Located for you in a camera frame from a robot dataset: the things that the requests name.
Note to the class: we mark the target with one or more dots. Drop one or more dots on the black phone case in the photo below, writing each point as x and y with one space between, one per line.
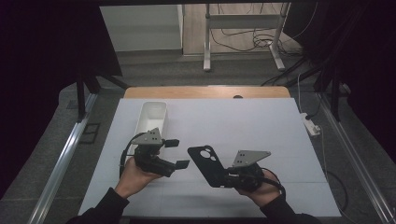
208 165

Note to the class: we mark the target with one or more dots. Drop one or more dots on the white cabinet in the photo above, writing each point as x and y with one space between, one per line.
140 28

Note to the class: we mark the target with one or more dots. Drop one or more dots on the black round grommet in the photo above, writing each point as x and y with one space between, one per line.
237 96

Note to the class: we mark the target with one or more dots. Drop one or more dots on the black metal stand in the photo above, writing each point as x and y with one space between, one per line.
81 99
335 99

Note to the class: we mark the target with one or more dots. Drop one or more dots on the wooden table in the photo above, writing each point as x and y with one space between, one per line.
186 92

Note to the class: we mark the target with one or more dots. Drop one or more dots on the aluminium rail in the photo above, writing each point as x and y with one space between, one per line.
67 149
355 155

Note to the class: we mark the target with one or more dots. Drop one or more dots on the white plastic storage box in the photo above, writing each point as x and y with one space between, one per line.
153 116

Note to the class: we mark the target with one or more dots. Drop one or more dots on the person's right hand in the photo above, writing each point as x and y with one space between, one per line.
266 193

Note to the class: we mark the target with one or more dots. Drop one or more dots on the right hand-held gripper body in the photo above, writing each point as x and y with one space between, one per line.
247 174

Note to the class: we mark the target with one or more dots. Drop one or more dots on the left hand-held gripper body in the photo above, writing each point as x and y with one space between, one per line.
149 152

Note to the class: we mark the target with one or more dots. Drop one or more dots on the white power strip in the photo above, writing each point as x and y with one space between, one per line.
310 125

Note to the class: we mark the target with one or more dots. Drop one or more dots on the white desk frame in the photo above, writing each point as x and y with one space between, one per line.
207 37

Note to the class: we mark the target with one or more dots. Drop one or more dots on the person's left hand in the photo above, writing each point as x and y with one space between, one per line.
134 180

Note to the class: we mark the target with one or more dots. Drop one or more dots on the black curtain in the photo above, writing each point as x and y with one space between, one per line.
37 62
367 62

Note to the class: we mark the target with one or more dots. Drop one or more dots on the white table board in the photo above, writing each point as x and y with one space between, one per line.
249 124

